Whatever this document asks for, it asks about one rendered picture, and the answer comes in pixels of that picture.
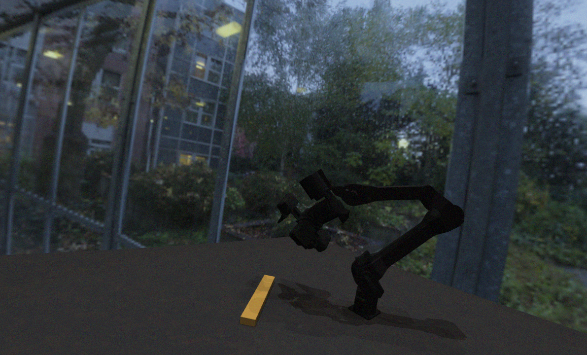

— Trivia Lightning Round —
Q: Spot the orange bar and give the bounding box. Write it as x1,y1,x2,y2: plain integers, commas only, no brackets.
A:
240,275,275,327

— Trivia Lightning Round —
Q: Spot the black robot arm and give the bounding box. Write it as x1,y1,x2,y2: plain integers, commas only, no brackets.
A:
289,169,464,320

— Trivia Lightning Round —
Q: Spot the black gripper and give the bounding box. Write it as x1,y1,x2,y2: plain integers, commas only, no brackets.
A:
277,193,331,252

